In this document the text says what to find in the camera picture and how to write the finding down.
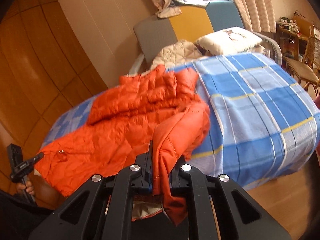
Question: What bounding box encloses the pink striped curtain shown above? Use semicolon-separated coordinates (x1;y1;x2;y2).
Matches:
151;0;276;33

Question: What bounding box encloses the orange puffer jacket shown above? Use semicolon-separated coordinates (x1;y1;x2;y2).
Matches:
35;65;210;224

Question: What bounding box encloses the person's left hand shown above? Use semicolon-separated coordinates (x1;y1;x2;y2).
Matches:
16;177;35;196

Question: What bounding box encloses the wooden desk with clutter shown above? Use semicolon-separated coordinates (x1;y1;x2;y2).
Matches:
276;10;319;60

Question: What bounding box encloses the wooden wardrobe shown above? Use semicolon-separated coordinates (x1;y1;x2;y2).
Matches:
1;0;107;178

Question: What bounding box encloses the wicker chair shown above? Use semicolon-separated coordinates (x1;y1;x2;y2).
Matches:
285;36;319;97

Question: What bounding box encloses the white printed pillow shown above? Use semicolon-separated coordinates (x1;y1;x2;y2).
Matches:
195;27;263;56

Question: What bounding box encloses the tricolour upholstered headboard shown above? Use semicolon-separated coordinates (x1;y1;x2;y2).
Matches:
129;0;244;74

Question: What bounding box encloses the blue plaid bed sheet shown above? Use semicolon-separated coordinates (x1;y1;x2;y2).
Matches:
42;53;319;190

